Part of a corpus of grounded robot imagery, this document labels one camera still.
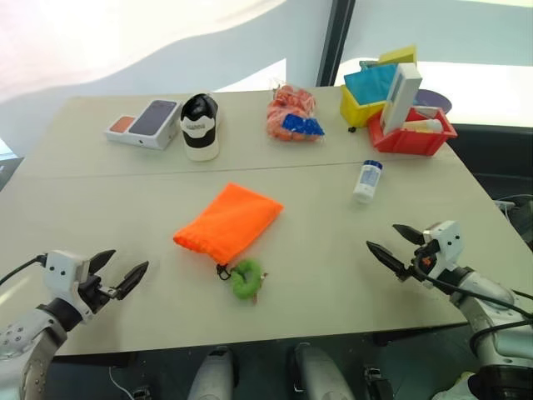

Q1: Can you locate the white phone box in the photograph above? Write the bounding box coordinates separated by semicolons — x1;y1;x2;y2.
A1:
102;98;185;151

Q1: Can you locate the tall white box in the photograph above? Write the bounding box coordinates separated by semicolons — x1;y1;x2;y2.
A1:
381;62;424;137

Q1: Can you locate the cream tube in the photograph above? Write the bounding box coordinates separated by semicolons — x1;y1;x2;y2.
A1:
401;118;443;133

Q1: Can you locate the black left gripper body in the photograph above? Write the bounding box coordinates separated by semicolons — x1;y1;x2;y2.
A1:
77;272;120;316

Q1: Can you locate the thin white floor cable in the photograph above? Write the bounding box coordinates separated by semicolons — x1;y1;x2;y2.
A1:
108;366;134;395

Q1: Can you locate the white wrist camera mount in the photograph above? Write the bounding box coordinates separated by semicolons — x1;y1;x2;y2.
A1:
43;250;99;324
422;220;463;280

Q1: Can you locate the yellow plastic bin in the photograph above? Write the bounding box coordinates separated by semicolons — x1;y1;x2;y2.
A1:
339;84;391;128

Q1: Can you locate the clear bag of orange snacks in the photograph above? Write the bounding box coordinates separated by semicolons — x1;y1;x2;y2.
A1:
266;77;326;143

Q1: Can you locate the white bottle blue cap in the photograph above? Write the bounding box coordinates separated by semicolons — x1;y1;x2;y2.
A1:
352;159;385;205

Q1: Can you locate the grey rounded robot leg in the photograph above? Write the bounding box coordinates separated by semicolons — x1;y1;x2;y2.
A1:
189;347;237;400
291;343;355;400

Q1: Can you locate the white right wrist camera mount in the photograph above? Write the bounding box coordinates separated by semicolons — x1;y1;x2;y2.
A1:
422;220;463;280

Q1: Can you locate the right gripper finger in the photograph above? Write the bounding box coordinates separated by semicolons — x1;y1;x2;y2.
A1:
392;223;424;247
366;240;407;278

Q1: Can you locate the teal blue cloth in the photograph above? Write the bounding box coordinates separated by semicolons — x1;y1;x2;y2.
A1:
343;62;401;105

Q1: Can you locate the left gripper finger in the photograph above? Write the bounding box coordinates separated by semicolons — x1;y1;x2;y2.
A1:
115;261;150;300
88;249;117;276

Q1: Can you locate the dark window pillar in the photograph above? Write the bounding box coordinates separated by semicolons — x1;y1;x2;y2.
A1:
315;0;355;88

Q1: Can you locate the yellow box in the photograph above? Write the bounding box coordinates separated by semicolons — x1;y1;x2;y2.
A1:
377;43;418;67

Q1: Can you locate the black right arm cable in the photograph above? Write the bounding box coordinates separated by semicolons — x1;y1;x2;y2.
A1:
414;266;533;347

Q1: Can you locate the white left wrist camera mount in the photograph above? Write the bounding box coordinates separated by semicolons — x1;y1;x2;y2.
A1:
43;250;99;324

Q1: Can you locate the orange drawstring pouch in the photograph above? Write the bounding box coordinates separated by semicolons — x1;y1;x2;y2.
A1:
172;182;285;281

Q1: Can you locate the red plastic bin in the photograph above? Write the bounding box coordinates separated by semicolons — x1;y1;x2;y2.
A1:
367;106;458;158

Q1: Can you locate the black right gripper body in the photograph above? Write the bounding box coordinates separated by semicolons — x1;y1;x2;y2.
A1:
399;240;442;288

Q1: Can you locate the black panel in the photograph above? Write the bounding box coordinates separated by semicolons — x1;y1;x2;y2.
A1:
0;154;25;193

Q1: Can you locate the small white card box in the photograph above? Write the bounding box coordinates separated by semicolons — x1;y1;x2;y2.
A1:
411;105;443;122

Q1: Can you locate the purple round disc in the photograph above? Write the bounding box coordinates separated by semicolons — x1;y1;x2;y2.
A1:
413;88;453;113

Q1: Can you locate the black and white sneaker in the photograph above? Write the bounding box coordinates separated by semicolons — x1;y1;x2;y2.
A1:
179;92;221;162

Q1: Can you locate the green fabric ring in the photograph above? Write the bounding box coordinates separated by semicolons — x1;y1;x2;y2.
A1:
229;257;270;306

